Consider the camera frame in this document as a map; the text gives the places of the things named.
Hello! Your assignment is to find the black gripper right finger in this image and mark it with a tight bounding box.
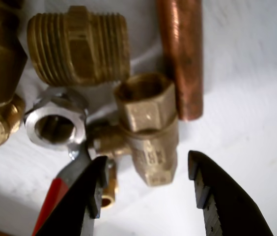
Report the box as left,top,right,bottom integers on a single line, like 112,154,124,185
188,150,274,236

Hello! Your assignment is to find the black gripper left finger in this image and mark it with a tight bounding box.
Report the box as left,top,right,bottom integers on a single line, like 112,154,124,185
34,156,109,236

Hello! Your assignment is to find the brass ball valve red handle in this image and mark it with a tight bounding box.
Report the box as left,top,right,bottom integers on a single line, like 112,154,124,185
31,72,180,236

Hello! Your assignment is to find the small brass hex nipple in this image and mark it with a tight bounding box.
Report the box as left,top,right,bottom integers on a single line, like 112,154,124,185
99,162,119,209

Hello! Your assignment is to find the steel hex nut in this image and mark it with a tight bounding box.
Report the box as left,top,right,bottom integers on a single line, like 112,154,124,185
23,87,89,150

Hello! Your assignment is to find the brass hex nut fitting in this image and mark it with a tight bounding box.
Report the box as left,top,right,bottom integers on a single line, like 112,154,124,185
0,94,27,150

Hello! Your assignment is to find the white plywood board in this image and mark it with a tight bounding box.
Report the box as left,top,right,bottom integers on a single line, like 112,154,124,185
0,0,277,236

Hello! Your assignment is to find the brass double threaded nipple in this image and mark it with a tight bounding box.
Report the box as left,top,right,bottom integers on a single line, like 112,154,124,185
27,5,131,87

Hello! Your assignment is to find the copper pipe piece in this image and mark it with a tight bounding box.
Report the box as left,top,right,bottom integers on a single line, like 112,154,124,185
156,0,204,121

